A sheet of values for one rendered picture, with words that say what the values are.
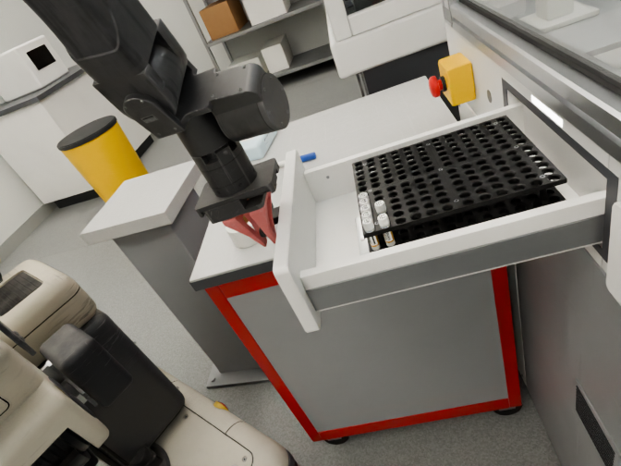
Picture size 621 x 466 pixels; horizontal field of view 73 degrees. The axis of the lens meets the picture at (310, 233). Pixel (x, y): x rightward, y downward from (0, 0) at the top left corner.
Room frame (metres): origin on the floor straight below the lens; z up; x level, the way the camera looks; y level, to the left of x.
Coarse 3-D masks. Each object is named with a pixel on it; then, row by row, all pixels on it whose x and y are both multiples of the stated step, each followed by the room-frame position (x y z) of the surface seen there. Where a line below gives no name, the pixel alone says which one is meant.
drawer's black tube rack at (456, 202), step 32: (480, 128) 0.50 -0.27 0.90; (512, 128) 0.47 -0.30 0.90; (384, 160) 0.53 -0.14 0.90; (416, 160) 0.49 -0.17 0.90; (448, 160) 0.46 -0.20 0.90; (480, 160) 0.43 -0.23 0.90; (512, 160) 0.41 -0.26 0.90; (544, 160) 0.37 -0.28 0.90; (384, 192) 0.45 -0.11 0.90; (416, 192) 0.42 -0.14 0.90; (448, 192) 0.39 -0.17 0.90; (480, 192) 0.40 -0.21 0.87; (512, 192) 0.35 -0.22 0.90; (544, 192) 0.35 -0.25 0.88; (416, 224) 0.37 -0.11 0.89; (448, 224) 0.38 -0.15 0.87
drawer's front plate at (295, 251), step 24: (288, 168) 0.57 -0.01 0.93; (288, 192) 0.50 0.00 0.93; (288, 216) 0.45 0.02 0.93; (312, 216) 0.55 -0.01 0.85; (288, 240) 0.40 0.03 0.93; (312, 240) 0.49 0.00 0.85; (288, 264) 0.36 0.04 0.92; (312, 264) 0.44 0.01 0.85; (288, 288) 0.36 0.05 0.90; (312, 312) 0.36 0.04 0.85
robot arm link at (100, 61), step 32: (32, 0) 0.39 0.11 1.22; (64, 0) 0.38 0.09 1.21; (96, 0) 0.38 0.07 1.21; (128, 0) 0.42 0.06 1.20; (64, 32) 0.40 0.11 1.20; (96, 32) 0.39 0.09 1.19; (128, 32) 0.40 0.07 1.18; (160, 32) 0.44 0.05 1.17; (96, 64) 0.40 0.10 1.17; (128, 64) 0.39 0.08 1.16; (160, 64) 0.43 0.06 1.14; (160, 96) 0.41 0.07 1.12
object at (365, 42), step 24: (336, 0) 1.24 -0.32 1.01; (408, 0) 1.19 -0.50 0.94; (432, 0) 1.17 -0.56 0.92; (336, 24) 1.24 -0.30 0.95; (360, 24) 1.22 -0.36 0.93; (384, 24) 1.21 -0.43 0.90; (408, 24) 1.19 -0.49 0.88; (432, 24) 1.18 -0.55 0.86; (336, 48) 1.24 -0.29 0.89; (360, 48) 1.23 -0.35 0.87; (384, 48) 1.21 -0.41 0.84; (408, 48) 1.20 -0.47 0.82; (432, 48) 1.20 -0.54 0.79; (360, 72) 1.77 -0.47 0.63; (384, 72) 1.24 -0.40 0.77; (408, 72) 1.22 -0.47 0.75; (432, 72) 1.20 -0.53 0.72
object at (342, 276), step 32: (448, 128) 0.55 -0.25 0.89; (544, 128) 0.45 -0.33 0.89; (352, 160) 0.58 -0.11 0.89; (576, 160) 0.37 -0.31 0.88; (320, 192) 0.60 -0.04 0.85; (352, 192) 0.58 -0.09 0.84; (576, 192) 0.37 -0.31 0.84; (320, 224) 0.54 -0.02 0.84; (352, 224) 0.50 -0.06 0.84; (480, 224) 0.33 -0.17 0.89; (512, 224) 0.31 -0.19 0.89; (544, 224) 0.30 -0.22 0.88; (576, 224) 0.29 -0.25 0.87; (320, 256) 0.47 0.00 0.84; (352, 256) 0.44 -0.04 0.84; (384, 256) 0.35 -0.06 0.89; (416, 256) 0.34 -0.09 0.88; (448, 256) 0.33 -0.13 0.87; (480, 256) 0.32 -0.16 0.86; (512, 256) 0.31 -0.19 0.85; (544, 256) 0.30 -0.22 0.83; (320, 288) 0.36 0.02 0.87; (352, 288) 0.36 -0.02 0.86; (384, 288) 0.35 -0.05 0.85
